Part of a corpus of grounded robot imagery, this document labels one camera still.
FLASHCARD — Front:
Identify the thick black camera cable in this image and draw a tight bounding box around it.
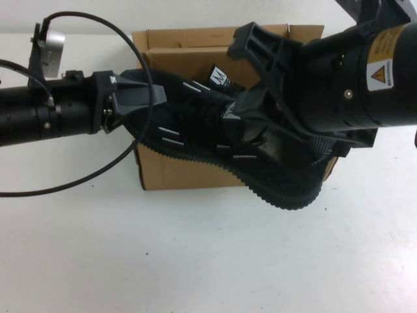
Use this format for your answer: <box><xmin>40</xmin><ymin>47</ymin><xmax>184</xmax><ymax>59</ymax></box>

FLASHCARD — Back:
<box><xmin>0</xmin><ymin>11</ymin><xmax>154</xmax><ymax>198</ymax></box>

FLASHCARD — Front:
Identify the thin black wire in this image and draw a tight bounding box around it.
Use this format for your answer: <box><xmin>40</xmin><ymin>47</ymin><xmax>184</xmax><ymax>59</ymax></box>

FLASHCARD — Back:
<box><xmin>0</xmin><ymin>59</ymin><xmax>56</xmax><ymax>107</ymax></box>

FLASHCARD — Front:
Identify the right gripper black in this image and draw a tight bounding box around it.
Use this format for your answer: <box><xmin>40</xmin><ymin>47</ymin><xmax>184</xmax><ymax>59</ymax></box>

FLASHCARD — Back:
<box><xmin>227</xmin><ymin>21</ymin><xmax>373</xmax><ymax>132</ymax></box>

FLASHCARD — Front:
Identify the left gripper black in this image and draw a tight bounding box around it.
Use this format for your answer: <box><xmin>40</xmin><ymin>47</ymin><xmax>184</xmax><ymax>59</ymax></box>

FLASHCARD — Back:
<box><xmin>91</xmin><ymin>69</ymin><xmax>168</xmax><ymax>136</ymax></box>

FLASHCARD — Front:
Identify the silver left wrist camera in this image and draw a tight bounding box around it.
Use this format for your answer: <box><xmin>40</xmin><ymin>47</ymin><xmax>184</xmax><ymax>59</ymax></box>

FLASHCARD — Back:
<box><xmin>29</xmin><ymin>23</ymin><xmax>66</xmax><ymax>80</ymax></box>

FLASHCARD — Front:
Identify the brown cardboard shoe box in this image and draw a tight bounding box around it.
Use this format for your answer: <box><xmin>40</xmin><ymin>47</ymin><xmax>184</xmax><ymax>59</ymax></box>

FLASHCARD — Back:
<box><xmin>130</xmin><ymin>23</ymin><xmax>340</xmax><ymax>194</ymax></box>

